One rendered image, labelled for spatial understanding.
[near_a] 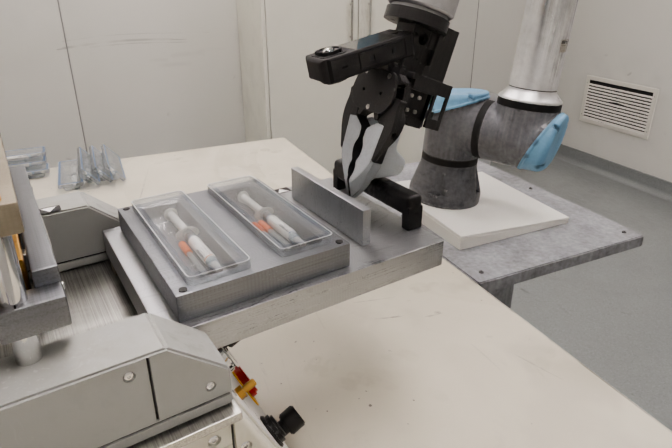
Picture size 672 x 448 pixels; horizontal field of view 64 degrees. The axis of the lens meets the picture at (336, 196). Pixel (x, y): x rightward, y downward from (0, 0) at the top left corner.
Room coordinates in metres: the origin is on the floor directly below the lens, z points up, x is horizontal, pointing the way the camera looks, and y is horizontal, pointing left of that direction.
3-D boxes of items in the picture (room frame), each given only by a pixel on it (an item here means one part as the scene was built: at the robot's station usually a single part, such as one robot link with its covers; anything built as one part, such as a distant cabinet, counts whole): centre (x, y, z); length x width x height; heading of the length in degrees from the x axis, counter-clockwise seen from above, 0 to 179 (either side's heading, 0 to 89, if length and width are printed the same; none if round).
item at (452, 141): (1.06, -0.25, 0.94); 0.13 x 0.12 x 0.14; 55
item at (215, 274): (0.46, 0.14, 0.99); 0.18 x 0.06 x 0.02; 33
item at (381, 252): (0.51, 0.07, 0.97); 0.30 x 0.22 x 0.08; 123
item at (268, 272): (0.48, 0.11, 0.98); 0.20 x 0.17 x 0.03; 33
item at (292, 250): (0.50, 0.07, 0.99); 0.18 x 0.06 x 0.02; 33
